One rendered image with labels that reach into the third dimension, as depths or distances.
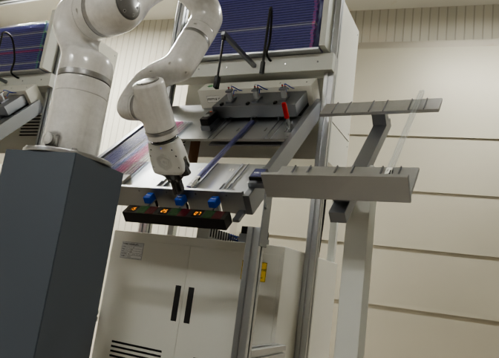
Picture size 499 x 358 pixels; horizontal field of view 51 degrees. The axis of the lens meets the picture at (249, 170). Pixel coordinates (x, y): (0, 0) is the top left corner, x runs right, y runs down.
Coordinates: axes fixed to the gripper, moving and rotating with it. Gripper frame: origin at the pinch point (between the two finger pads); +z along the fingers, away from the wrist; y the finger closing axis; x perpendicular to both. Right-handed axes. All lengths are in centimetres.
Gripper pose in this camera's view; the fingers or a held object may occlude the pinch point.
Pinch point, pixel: (177, 186)
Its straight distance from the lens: 148.8
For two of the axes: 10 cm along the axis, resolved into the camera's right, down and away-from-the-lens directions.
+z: 1.9, 8.7, 4.5
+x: 3.9, -4.9, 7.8
